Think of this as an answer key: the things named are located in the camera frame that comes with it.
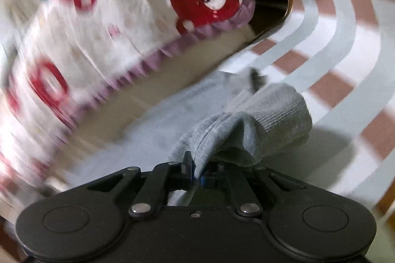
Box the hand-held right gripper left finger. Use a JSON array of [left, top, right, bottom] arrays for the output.
[[87, 151, 198, 218]]

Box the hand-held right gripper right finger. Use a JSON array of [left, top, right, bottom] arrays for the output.
[[197, 162, 309, 217]]

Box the grey-blue sweater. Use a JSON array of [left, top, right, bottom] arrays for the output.
[[63, 70, 313, 208]]

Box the white quilt with red print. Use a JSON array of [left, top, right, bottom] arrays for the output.
[[0, 0, 257, 199]]

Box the striped checkered rug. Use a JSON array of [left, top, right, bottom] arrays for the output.
[[216, 0, 395, 220]]

